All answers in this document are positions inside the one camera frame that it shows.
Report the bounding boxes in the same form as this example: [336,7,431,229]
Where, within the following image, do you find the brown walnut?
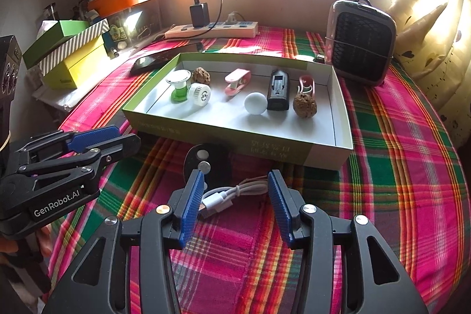
[293,92,318,118]
[192,67,212,84]

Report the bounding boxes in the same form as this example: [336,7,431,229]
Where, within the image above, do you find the green box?
[22,20,97,70]

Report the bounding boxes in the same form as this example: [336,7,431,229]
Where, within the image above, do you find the green container with grey lid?
[165,70,193,103]

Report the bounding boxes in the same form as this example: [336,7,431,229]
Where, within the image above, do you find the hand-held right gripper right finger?
[267,170,429,314]

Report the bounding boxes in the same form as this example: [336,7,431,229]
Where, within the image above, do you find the yellow striped lid box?
[39,19,110,76]

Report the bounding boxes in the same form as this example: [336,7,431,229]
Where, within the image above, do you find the white bottle cap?
[188,83,211,107]

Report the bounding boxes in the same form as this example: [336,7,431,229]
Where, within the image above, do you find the pink clip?
[224,68,253,96]

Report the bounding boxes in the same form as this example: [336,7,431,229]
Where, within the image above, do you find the red carabiner clip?
[297,75,316,96]

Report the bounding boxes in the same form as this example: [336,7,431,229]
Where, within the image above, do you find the cream heart print curtain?
[383,0,471,153]

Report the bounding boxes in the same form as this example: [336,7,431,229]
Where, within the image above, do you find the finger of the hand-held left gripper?
[15,133,142,190]
[12,126,122,162]

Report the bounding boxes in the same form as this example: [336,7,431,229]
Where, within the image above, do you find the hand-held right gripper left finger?
[42,170,205,314]

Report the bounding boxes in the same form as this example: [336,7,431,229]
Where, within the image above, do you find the black smartphone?
[130,42,205,75]

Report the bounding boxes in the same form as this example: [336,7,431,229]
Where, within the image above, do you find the white power strip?
[164,21,258,39]

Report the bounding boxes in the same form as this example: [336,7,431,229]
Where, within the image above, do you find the person's left hand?
[0,237,18,254]

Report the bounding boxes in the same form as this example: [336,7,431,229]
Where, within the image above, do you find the black oval disc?
[183,143,233,190]

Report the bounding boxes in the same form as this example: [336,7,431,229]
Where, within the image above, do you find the white usb cable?
[200,180,271,221]

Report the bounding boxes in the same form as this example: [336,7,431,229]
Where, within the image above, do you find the green printed card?
[108,25,128,42]

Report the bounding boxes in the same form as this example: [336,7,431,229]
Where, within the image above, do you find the black charger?
[189,3,210,29]

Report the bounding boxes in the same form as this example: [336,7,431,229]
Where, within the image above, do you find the shallow white cardboard box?
[122,53,354,171]

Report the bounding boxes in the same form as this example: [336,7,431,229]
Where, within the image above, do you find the white ball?
[244,92,268,116]

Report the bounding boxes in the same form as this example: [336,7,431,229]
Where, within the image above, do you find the black rectangular device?
[267,69,291,111]

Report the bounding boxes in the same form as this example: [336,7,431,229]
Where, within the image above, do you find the grey small heater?
[324,0,397,87]

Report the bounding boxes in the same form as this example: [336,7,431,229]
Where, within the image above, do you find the plaid tablecloth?
[48,25,464,314]

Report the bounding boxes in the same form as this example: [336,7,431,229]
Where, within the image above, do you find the black charging cable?
[193,0,223,31]

